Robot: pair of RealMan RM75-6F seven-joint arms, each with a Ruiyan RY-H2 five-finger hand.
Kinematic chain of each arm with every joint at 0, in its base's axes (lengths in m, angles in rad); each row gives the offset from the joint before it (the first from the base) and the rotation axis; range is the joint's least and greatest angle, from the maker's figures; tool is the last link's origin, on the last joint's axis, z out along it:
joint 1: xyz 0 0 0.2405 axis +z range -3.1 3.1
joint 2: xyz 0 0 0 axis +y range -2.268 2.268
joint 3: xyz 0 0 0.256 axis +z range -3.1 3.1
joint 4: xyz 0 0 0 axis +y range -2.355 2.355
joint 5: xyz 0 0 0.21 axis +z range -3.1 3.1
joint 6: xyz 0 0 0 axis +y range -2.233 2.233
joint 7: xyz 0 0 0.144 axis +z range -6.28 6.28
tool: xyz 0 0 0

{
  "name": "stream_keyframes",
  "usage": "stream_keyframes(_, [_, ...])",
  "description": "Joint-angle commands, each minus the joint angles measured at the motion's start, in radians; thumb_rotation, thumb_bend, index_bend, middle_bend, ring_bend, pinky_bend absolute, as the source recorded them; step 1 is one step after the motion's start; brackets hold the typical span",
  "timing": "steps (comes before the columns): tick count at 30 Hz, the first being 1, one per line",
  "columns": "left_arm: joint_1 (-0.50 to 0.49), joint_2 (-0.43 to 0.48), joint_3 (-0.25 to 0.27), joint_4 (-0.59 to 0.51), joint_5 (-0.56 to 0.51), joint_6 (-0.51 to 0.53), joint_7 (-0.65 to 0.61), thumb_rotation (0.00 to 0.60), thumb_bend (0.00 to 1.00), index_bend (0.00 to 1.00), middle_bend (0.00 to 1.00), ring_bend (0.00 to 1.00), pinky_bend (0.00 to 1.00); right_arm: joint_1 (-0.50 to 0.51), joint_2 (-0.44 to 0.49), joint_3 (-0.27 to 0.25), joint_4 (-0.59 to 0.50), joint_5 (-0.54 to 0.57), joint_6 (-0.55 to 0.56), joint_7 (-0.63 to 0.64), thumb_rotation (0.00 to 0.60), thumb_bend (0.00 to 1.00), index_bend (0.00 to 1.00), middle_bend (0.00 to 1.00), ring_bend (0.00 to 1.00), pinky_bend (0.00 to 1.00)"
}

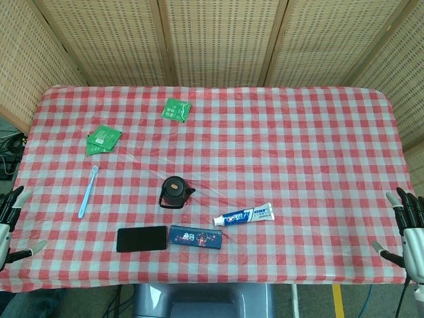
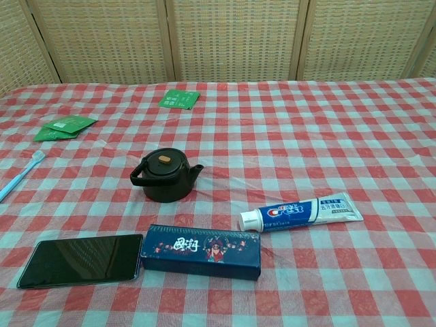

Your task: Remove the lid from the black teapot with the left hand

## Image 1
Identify black rectangular box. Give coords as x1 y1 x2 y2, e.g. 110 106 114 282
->
116 225 168 254

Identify black cable bundle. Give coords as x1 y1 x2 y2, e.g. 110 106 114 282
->
0 131 28 182

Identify dark blue printed box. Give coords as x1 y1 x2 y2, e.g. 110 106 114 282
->
168 225 223 249

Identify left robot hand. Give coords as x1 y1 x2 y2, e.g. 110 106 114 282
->
0 185 48 274

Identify white blue toothpaste tube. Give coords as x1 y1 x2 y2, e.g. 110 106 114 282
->
213 203 276 227

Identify bamboo folding screen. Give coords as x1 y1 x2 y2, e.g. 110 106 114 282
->
0 0 424 189

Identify green tea sachet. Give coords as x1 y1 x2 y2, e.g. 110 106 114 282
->
89 125 121 149
161 97 192 122
85 134 115 157

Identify blue cable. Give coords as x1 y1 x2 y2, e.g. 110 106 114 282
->
361 284 373 318

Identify light blue toothbrush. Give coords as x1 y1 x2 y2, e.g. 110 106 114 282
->
78 165 99 219

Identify black teapot lid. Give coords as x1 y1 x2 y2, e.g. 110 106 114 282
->
163 176 187 199

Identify black teapot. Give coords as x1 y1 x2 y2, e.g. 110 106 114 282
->
158 176 197 210

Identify red white checkered tablecloth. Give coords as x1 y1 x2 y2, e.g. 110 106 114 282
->
0 85 415 293

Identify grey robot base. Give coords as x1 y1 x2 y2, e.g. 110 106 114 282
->
132 283 276 318

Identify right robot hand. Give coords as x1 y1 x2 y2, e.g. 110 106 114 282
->
372 187 424 284

